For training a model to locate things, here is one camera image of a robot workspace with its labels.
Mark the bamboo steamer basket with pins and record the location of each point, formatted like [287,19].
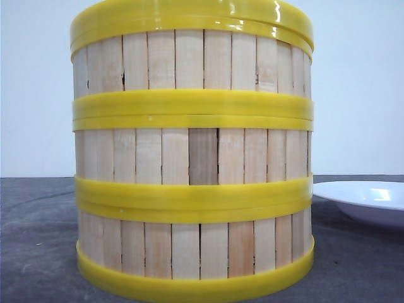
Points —
[198,169]
[223,262]
[190,73]

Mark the white ceramic plate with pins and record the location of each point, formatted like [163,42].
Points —
[373,202]

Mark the bamboo steamer lid yellow rim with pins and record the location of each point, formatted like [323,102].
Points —
[274,19]

